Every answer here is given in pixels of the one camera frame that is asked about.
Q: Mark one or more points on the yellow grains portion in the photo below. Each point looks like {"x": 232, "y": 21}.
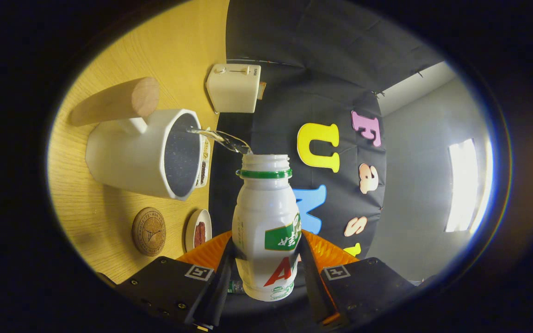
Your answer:
{"x": 206, "y": 150}

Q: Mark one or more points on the red meat strip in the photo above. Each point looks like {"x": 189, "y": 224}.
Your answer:
{"x": 200, "y": 234}

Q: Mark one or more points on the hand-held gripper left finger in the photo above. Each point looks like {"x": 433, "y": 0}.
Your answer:
{"x": 220, "y": 282}

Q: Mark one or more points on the round cork coaster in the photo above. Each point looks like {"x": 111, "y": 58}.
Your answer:
{"x": 148, "y": 231}

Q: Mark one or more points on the cream toaster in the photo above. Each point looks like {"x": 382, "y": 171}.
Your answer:
{"x": 232, "y": 92}

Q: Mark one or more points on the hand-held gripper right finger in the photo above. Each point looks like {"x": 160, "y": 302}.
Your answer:
{"x": 312, "y": 286}

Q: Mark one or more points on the white juice bottle green label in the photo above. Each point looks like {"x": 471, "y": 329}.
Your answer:
{"x": 262, "y": 217}

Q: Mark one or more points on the clear plastic water bottle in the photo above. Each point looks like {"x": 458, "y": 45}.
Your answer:
{"x": 235, "y": 286}

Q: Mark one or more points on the bright ceiling light panel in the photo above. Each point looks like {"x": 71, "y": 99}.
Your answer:
{"x": 463, "y": 185}

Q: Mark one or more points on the toast slice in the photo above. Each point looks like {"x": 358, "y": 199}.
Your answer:
{"x": 262, "y": 90}

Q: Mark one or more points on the black backdrop cloth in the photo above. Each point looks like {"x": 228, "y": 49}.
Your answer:
{"x": 317, "y": 69}

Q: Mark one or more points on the dark red beans portion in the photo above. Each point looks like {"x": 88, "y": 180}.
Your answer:
{"x": 202, "y": 173}

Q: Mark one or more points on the white round plate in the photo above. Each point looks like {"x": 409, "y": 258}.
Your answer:
{"x": 189, "y": 231}

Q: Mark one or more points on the wooden table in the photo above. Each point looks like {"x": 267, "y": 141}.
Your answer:
{"x": 86, "y": 208}

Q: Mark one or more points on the white divided condiment dish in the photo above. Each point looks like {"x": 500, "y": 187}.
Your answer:
{"x": 207, "y": 169}

